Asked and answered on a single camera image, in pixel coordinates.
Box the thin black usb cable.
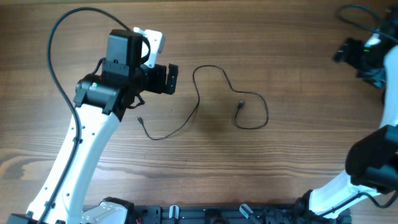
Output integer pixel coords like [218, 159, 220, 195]
[137, 64, 270, 141]

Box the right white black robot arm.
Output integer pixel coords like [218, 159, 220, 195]
[282, 6, 397, 223]

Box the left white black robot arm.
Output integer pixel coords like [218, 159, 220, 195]
[8, 28, 178, 223]

